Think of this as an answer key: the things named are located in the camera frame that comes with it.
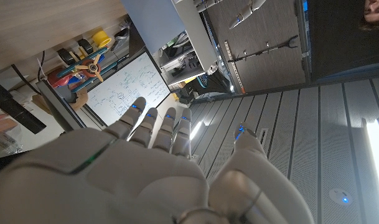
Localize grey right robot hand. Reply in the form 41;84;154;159
0;96;315;224

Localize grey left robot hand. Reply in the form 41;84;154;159
194;0;267;30

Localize yellow plastic cup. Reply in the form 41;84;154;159
91;29;112;49

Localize white shelf cabinet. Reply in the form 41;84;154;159
153;0;220;86

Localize blue-grey backdrop panel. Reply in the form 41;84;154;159
120;0;187;54

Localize whiteboard with handwriting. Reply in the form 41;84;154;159
85;51;172;127

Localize brown wooden toy block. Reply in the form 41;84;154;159
69;90;89;111

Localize wooden toy airplane teal wings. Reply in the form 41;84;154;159
56;38;119;94

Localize person with dark hair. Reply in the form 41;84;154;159
358;0;379;32

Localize red toy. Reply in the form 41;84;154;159
47;67;73;89

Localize round ceiling device blue led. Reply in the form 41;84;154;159
328;187;354;206

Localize black forked metal bracket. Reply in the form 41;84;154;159
228;34;299;63

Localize perforated metal rail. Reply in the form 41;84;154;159
223;40;246;94

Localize black cable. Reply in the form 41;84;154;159
10;63;42;95

